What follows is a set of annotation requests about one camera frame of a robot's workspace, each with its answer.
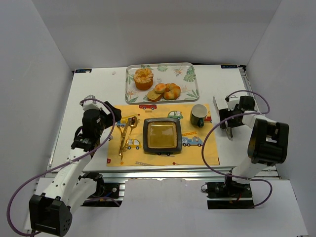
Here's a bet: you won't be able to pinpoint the gold spoon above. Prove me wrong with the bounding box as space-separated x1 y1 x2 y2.
123 116 138 152

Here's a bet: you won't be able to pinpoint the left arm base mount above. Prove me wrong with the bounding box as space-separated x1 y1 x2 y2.
78 172 123 199

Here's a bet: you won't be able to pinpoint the gold fork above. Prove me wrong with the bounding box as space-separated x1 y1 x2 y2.
119 126 127 159

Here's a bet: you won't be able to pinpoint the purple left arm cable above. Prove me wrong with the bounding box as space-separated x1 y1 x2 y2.
6 98 116 237

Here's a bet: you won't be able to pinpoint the floral serving tray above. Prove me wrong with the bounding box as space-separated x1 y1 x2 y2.
125 62 200 104

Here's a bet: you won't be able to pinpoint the sugar-topped round cake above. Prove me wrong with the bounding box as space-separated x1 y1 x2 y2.
134 68 154 90

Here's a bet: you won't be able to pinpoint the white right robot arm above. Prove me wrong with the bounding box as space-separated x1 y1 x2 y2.
220 114 289 188

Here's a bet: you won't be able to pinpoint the twisted ring bread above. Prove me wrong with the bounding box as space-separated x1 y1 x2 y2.
163 83 181 100

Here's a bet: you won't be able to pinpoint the green mug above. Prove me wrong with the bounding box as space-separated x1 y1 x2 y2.
190 104 208 128

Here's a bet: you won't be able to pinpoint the gold knife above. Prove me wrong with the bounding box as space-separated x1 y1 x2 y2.
119 118 131 159

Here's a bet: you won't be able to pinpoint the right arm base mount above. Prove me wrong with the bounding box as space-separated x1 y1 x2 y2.
201 177 254 210

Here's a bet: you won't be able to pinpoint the yellow vehicle-print placemat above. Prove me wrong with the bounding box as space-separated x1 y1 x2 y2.
107 104 219 166

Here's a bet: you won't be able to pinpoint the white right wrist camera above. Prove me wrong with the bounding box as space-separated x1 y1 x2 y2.
225 95 239 111

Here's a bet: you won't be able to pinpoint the dark square plate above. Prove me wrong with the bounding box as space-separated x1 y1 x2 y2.
143 118 182 156

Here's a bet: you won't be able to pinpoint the metal serving tongs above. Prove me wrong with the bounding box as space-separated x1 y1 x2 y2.
212 96 234 141

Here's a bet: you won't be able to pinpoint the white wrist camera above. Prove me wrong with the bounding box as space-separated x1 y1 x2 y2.
225 95 239 111
79 95 101 111

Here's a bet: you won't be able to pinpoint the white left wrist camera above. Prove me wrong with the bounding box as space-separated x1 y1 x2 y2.
79 95 101 111

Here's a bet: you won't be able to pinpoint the sliced bread piece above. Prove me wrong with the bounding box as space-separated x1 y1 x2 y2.
146 90 163 102

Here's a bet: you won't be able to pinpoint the small round bun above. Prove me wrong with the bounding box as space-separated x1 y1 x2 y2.
154 83 166 94

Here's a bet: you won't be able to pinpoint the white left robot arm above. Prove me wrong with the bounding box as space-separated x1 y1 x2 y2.
29 102 121 237

